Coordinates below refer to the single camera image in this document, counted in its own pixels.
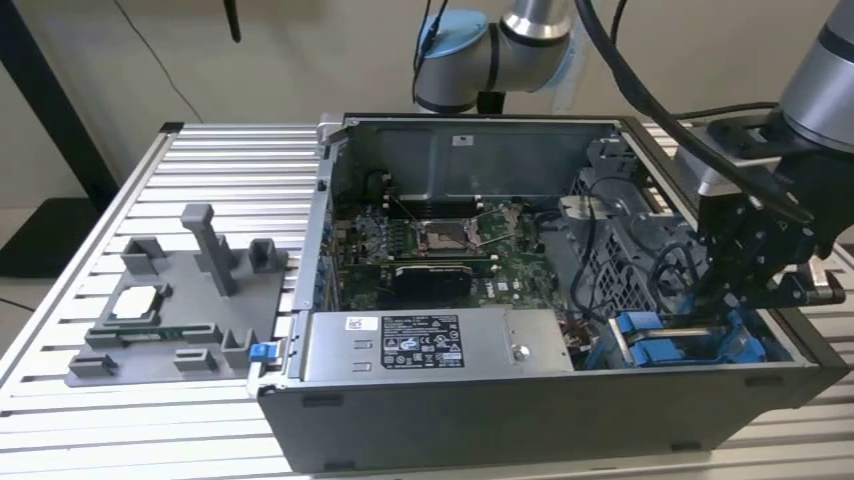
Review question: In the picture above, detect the blue carrier in bay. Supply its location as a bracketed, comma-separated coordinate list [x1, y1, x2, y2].
[629, 339, 685, 366]

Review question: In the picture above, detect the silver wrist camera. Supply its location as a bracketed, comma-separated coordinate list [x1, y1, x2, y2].
[672, 143, 744, 199]

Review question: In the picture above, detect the thin black wall cable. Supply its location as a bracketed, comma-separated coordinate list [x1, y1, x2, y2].
[111, 0, 206, 124]

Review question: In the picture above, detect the black graphics card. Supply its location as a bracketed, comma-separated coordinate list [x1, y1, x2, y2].
[390, 263, 477, 309]

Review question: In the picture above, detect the hard disk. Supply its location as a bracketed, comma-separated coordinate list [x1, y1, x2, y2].
[614, 308, 740, 338]

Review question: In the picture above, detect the grey disk bay cage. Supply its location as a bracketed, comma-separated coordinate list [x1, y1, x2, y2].
[538, 137, 709, 321]

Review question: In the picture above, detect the black flat floor object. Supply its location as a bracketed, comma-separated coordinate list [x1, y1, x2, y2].
[0, 196, 103, 279]

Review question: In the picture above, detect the silver power supply unit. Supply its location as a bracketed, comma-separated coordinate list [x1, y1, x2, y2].
[298, 306, 577, 382]

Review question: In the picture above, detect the long black wire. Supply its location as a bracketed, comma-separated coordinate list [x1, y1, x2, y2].
[570, 176, 642, 323]

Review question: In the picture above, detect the black upright post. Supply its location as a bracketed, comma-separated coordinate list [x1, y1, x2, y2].
[0, 0, 123, 211]

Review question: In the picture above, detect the silver CPU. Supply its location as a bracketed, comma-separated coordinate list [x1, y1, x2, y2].
[109, 286, 163, 321]

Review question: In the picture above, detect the grey parts rack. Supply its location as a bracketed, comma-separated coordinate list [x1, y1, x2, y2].
[63, 203, 293, 389]

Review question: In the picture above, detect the black disk power wire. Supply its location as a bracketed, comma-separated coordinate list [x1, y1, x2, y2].
[649, 241, 708, 302]

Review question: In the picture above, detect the green motherboard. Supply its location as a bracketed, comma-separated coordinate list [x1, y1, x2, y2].
[332, 198, 570, 312]

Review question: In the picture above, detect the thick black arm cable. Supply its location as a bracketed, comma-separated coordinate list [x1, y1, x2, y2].
[574, 0, 817, 223]

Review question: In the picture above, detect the black hanging rod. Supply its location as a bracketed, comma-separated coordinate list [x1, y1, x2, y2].
[222, 0, 245, 44]

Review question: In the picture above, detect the CPU socket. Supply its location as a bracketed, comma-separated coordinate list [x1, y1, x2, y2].
[414, 218, 485, 255]

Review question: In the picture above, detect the black open PC case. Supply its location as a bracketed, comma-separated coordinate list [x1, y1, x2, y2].
[246, 111, 853, 474]

